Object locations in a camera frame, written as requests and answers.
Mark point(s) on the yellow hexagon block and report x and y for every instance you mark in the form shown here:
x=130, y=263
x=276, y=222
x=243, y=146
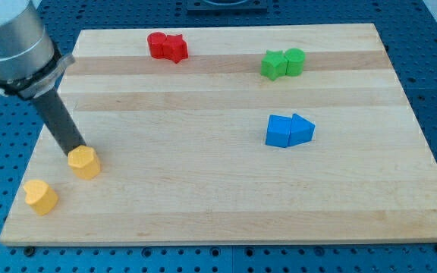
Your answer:
x=84, y=162

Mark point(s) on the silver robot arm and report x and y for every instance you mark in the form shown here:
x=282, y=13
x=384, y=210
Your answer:
x=30, y=62

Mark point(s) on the yellow heart block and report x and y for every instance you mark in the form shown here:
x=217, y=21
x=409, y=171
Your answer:
x=40, y=197

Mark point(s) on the blue cube block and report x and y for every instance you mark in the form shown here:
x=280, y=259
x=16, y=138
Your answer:
x=278, y=131

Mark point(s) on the wooden board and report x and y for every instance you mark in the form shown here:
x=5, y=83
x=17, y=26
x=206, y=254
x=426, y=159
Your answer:
x=184, y=155

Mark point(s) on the blue triangle block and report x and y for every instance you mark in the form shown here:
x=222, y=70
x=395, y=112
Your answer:
x=301, y=130

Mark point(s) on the green star block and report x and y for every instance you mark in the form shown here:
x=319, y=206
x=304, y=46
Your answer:
x=273, y=65

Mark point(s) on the red star block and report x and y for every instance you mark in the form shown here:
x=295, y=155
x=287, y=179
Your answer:
x=175, y=48

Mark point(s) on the green cylinder block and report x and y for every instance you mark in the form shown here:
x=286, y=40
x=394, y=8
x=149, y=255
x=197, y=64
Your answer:
x=296, y=58

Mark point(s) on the red cylinder block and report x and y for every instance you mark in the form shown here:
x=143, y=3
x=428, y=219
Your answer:
x=155, y=43

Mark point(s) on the black pusher rod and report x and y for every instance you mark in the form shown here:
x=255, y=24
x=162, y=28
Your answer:
x=58, y=121

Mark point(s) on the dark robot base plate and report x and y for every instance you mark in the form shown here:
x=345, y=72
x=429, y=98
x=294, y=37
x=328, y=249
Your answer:
x=226, y=5

